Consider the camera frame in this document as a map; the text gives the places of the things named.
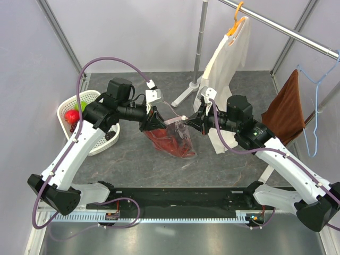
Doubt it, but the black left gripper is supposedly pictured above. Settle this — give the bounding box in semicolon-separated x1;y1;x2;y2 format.
118;102;167;133

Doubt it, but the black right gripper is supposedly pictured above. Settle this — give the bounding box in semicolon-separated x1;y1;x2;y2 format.
184;101;240;135

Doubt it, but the clear zip top bag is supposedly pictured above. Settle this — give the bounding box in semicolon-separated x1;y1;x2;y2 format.
143;101;197;159

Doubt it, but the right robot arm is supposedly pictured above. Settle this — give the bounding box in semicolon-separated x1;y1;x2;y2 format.
185;95;339;232

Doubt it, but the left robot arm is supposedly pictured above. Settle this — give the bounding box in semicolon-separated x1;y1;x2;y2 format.
28;78;166;215

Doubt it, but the metal clothes rack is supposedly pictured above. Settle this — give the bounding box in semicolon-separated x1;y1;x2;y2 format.
182;1;339;186

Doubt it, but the dark chocolate piece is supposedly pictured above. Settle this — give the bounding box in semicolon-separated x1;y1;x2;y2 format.
105;131;116;141

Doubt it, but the white t-shirt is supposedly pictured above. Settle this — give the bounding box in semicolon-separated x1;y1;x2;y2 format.
193;16;252;155

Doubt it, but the dark purple grape bunch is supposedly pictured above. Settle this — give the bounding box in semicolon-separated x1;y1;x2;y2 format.
70;123;77;133

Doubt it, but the red apple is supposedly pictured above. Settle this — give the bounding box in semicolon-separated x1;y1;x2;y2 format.
64;109;80;125

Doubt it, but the brown towel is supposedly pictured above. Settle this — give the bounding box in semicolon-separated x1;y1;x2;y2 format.
261;70;305;145

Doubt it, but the white perforated plastic basket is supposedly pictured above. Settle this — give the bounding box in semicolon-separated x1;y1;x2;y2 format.
57;90;120;156

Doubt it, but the orange clothes hanger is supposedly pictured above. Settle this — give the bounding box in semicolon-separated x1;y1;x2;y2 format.
226;1;245;37

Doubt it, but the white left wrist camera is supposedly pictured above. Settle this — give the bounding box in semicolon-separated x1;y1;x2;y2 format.
145;80;164;106

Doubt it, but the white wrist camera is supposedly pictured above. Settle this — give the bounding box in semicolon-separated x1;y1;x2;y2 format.
199;86;217;104
145;80;164;106

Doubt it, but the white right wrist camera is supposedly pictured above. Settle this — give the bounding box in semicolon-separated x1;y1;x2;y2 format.
199;86;217;104

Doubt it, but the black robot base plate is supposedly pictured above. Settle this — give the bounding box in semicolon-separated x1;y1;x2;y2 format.
86;187;298;220

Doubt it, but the slotted cable duct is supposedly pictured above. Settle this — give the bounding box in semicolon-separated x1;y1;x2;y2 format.
53;211;249;224

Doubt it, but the blue wire hanger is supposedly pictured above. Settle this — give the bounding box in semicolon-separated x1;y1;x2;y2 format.
296;50;340;158

